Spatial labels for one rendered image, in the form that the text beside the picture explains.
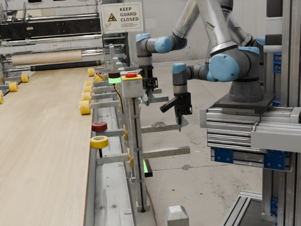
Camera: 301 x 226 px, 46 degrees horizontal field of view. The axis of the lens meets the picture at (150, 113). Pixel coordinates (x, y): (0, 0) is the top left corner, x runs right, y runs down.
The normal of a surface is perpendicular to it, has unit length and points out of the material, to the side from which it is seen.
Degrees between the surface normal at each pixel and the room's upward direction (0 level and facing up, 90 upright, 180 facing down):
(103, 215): 0
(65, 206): 0
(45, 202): 0
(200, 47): 90
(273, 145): 90
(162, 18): 90
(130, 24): 90
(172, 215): 45
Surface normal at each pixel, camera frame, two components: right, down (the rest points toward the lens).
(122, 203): -0.07, -0.96
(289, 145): -0.47, 0.26
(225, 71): -0.63, 0.36
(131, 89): 0.14, 0.25
